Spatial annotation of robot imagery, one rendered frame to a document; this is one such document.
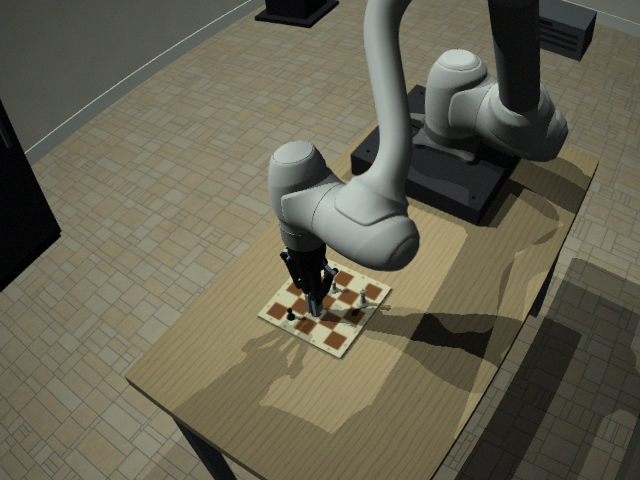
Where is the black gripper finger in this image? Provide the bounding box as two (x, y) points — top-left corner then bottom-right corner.
(280, 247), (313, 314)
(306, 261), (339, 317)

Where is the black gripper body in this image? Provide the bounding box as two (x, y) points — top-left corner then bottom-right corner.
(287, 243), (328, 274)

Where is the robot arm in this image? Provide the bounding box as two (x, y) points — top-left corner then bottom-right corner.
(268, 0), (569, 272)

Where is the brown and cream chessboard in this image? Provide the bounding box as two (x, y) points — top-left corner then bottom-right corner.
(257, 258), (392, 359)

